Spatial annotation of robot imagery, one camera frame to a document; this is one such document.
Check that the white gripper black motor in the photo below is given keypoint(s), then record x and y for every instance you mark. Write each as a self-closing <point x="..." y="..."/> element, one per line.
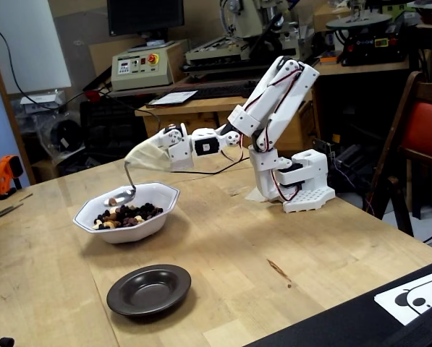
<point x="177" y="151"/>

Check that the bent metal spoon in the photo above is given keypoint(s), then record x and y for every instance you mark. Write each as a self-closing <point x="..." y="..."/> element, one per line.
<point x="123" y="197"/>

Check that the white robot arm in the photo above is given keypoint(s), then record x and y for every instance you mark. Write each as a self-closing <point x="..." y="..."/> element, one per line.
<point x="262" y="95"/>

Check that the white octagonal bowl blue rim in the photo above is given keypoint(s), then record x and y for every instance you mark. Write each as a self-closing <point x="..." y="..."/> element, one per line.
<point x="129" y="233"/>

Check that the dark brown plate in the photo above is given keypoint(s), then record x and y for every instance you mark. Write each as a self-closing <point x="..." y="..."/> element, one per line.
<point x="147" y="292"/>

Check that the wooden workbench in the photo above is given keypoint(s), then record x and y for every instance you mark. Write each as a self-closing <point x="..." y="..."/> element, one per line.
<point x="152" y="130"/>

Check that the black lattice storage bin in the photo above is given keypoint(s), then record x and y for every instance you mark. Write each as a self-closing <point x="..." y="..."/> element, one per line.
<point x="107" y="126"/>

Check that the white paper sheet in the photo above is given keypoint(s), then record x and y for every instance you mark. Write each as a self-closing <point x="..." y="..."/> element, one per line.
<point x="176" y="97"/>

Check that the nut and berry mix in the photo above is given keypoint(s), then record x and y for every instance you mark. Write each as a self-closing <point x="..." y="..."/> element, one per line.
<point x="129" y="217"/>

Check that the beige control box red button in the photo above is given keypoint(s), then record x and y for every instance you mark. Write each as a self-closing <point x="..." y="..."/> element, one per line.
<point x="143" y="77"/>

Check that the small red object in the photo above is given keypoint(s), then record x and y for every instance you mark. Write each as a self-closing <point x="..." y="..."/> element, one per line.
<point x="92" y="95"/>

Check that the clear bag black disc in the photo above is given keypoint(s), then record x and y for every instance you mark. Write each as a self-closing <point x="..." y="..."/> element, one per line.
<point x="65" y="135"/>

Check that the black keyboard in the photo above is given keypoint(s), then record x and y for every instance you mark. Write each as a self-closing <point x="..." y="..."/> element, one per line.
<point x="223" y="90"/>

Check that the brown cardboard sheet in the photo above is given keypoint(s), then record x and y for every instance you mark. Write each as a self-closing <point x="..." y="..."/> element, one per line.
<point x="100" y="58"/>

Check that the beige tape strip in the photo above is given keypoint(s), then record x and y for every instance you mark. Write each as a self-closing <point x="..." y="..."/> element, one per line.
<point x="255" y="197"/>

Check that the small white flat box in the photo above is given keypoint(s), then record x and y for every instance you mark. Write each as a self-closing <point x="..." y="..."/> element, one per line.
<point x="42" y="99"/>

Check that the thin metal stick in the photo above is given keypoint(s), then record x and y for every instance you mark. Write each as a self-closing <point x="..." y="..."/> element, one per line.
<point x="25" y="197"/>

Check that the black computer monitor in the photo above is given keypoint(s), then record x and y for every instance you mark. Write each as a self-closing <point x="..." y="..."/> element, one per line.
<point x="147" y="16"/>

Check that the orange black hand tool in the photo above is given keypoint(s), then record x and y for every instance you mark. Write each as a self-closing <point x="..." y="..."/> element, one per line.
<point x="6" y="170"/>

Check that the flat metal ruler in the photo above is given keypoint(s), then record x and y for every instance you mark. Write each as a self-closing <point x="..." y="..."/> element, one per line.
<point x="2" y="213"/>

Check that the beige milling machine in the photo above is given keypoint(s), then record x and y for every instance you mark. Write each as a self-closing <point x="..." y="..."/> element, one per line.
<point x="244" y="21"/>

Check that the white board panel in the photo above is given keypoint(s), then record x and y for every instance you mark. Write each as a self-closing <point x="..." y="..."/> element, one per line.
<point x="27" y="43"/>

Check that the green controller board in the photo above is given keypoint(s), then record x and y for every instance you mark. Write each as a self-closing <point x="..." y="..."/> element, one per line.
<point x="322" y="146"/>

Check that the brown cardboard box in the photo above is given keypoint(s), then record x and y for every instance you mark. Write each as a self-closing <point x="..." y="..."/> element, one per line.
<point x="328" y="18"/>

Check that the black rounded object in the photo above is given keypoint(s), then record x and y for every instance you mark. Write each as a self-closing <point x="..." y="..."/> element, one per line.
<point x="4" y="342"/>

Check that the black machine green round table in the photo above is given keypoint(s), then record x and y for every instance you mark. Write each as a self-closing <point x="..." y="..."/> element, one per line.
<point x="367" y="47"/>

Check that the wooden chair red cushion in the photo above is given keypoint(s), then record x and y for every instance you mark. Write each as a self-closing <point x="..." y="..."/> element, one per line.
<point x="425" y="123"/>

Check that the white panda print paper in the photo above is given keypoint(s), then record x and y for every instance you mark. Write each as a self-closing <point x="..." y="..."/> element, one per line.
<point x="418" y="296"/>

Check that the slanted wooden post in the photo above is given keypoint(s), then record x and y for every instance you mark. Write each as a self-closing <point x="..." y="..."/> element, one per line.
<point x="8" y="108"/>

